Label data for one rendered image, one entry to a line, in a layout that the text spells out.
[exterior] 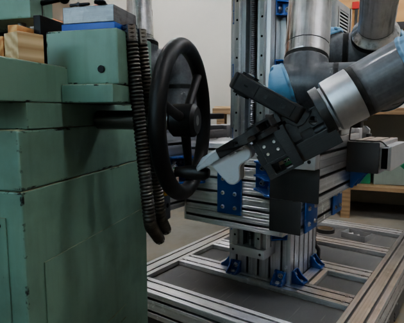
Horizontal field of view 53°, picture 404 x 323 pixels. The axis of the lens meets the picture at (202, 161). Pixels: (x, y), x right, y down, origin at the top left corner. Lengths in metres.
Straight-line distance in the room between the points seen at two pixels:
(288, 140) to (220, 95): 3.53
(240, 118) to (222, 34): 2.81
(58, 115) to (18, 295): 0.28
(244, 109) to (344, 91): 0.83
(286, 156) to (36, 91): 0.38
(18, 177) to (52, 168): 0.07
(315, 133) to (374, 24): 0.54
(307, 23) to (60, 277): 0.59
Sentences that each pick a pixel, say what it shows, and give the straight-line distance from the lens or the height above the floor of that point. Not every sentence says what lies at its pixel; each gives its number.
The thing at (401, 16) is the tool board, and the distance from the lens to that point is 3.97.
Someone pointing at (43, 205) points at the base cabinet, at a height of 0.68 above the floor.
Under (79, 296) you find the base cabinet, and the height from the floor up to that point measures 0.49.
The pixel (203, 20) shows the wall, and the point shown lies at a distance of 4.24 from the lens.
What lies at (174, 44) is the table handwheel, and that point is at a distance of 0.68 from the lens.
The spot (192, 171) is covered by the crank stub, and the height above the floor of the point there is 0.73.
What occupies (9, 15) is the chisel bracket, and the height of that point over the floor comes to 1.01.
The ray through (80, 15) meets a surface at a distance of 0.74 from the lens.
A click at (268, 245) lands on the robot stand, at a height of 0.37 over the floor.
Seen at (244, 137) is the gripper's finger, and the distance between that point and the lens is 0.57.
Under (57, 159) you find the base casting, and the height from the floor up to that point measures 0.75.
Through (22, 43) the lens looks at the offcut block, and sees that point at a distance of 0.68.
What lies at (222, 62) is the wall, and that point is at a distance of 4.11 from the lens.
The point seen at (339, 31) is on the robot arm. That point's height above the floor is 1.04.
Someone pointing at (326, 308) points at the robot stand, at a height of 0.21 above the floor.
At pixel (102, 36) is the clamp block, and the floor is 0.95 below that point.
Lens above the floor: 0.83
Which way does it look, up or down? 7 degrees down
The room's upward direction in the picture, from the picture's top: straight up
